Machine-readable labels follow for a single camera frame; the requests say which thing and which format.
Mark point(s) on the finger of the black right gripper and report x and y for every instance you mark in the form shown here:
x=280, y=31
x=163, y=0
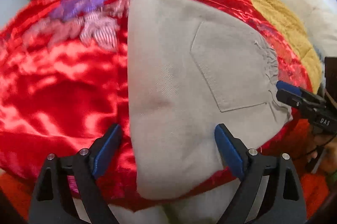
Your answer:
x=297, y=101
x=289, y=87

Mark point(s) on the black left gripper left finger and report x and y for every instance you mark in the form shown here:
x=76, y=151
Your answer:
x=88, y=165

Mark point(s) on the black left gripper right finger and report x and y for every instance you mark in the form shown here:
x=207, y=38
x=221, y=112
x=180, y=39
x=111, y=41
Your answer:
x=248, y=167

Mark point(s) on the beige pants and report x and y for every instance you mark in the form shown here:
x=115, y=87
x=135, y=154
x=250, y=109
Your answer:
x=191, y=67

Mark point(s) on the person right hand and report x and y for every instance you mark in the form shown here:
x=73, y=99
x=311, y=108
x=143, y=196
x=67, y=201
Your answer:
x=328, y=162

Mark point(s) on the yellow knitted blanket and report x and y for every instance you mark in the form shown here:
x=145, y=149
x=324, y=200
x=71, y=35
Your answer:
x=292, y=29

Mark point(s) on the red floral satin quilt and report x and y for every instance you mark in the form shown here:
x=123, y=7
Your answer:
x=64, y=81

